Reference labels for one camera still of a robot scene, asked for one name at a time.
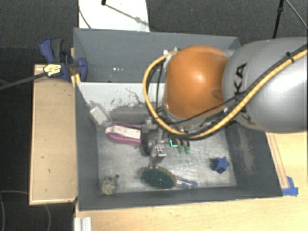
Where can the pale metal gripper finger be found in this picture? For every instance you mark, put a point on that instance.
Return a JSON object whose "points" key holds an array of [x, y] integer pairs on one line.
{"points": [[157, 160]]}

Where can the dark green round brush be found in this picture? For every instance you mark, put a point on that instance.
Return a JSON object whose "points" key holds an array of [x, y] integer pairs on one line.
{"points": [[157, 179]]}

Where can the beige lumpy toy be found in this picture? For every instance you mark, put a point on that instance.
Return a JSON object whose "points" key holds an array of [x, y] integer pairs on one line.
{"points": [[108, 185]]}

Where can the clear plastic bottle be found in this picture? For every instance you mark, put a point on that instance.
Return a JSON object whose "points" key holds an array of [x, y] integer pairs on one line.
{"points": [[97, 113]]}

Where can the blue star block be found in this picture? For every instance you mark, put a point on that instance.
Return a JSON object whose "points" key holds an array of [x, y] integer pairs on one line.
{"points": [[220, 165]]}

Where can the grey metal bin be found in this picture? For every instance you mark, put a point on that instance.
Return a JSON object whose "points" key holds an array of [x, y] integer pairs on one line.
{"points": [[125, 52]]}

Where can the pale wood board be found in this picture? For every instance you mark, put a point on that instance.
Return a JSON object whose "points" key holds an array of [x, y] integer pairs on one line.
{"points": [[53, 133]]}

